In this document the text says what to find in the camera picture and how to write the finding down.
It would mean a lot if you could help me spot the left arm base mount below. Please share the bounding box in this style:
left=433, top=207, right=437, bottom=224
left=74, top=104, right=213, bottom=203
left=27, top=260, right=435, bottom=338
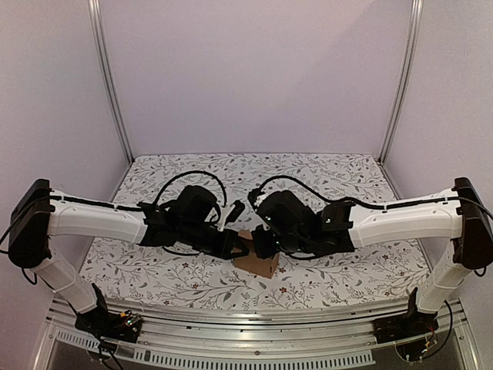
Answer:
left=75, top=308, right=143, bottom=343

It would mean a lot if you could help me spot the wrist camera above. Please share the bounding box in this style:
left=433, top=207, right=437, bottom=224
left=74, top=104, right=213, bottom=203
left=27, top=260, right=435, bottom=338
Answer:
left=247, top=187, right=264, bottom=209
left=217, top=200, right=245, bottom=231

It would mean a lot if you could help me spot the aluminium frame post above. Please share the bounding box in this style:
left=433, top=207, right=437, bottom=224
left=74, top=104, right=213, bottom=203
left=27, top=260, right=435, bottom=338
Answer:
left=378, top=0, right=424, bottom=166
left=88, top=0, right=135, bottom=164

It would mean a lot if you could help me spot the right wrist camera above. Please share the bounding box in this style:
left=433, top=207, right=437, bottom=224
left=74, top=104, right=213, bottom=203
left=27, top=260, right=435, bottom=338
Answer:
left=247, top=187, right=264, bottom=209

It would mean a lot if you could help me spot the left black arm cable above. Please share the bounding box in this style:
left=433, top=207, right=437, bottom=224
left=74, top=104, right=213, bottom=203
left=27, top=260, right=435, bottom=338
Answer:
left=153, top=169, right=228, bottom=209

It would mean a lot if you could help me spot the right aluminium frame post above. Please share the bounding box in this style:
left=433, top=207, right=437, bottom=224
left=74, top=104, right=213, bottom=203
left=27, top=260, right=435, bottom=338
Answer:
left=378, top=0, right=424, bottom=166

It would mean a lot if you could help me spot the brown cardboard box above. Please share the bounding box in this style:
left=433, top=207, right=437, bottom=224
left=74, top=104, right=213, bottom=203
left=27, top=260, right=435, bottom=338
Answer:
left=233, top=230, right=279, bottom=279

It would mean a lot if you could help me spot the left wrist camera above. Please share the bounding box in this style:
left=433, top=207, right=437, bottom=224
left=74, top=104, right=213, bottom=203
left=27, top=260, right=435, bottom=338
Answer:
left=217, top=200, right=245, bottom=231

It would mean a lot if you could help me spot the left aluminium frame post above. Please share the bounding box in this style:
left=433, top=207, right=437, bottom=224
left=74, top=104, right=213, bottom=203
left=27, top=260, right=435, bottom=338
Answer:
left=88, top=0, right=135, bottom=164

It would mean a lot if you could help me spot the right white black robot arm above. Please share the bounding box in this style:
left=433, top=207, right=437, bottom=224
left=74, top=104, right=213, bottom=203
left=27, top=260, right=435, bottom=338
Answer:
left=247, top=177, right=492, bottom=336

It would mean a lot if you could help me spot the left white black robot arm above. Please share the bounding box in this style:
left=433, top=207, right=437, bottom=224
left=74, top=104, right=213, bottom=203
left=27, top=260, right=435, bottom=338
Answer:
left=1, top=179, right=249, bottom=335

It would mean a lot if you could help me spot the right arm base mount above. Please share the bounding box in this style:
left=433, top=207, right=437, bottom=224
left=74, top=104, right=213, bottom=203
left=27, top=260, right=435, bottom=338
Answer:
left=372, top=309, right=438, bottom=362

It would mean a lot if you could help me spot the floral patterned table mat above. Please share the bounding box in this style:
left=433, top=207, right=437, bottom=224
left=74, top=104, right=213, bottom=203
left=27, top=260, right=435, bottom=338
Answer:
left=81, top=153, right=429, bottom=311

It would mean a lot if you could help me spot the aluminium front rail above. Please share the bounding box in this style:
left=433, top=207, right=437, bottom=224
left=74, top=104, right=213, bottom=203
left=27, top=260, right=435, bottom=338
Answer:
left=33, top=298, right=482, bottom=369

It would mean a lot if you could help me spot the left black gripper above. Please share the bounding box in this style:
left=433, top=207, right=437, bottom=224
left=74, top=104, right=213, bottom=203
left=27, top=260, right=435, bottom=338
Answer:
left=178, top=220, right=250, bottom=260

